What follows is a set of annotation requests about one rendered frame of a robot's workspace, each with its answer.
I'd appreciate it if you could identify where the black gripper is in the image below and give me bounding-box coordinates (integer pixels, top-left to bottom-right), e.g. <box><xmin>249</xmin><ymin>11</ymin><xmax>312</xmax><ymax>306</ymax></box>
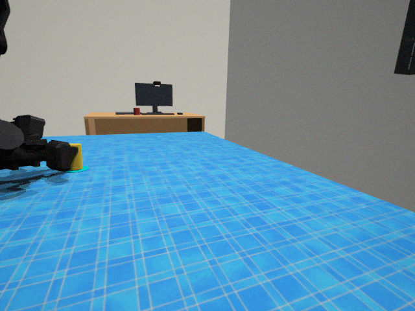
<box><xmin>4</xmin><ymin>140</ymin><xmax>78</xmax><ymax>171</ymax></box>

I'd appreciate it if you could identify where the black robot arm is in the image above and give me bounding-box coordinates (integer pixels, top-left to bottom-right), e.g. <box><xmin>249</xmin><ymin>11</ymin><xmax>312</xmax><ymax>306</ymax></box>
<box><xmin>0</xmin><ymin>0</ymin><xmax>47</xmax><ymax>170</ymax></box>

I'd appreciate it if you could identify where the yellow cylinder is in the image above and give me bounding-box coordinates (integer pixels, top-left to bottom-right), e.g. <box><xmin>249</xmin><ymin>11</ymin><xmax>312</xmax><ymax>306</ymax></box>
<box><xmin>70</xmin><ymin>143</ymin><xmax>83</xmax><ymax>170</ymax></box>

